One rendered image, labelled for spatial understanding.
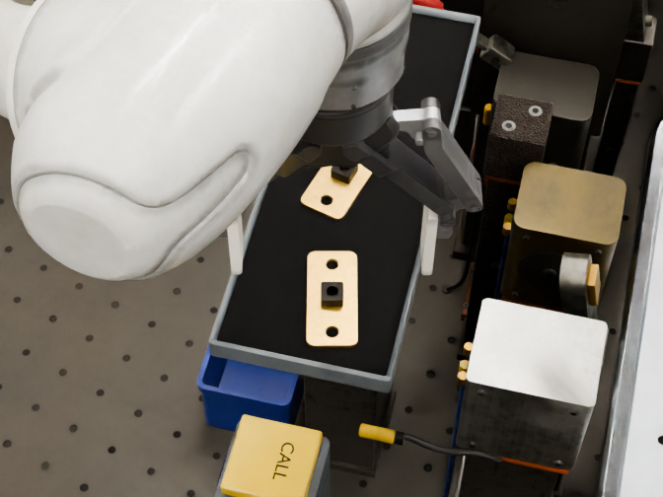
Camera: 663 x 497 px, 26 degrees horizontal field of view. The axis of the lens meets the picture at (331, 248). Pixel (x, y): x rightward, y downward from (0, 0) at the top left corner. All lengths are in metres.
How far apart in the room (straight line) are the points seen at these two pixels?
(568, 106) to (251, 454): 0.47
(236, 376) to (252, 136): 0.94
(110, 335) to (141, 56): 1.00
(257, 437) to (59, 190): 0.44
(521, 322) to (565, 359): 0.05
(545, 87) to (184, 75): 0.73
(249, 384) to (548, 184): 0.47
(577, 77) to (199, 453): 0.56
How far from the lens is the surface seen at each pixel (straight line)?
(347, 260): 1.10
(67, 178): 0.63
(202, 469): 1.53
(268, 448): 1.03
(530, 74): 1.34
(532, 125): 1.27
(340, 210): 1.13
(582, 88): 1.33
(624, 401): 1.25
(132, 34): 0.66
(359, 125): 0.86
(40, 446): 1.57
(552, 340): 1.14
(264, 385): 1.57
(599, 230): 1.24
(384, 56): 0.81
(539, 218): 1.24
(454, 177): 0.94
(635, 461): 1.23
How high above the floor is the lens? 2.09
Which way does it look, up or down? 56 degrees down
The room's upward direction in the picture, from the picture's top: straight up
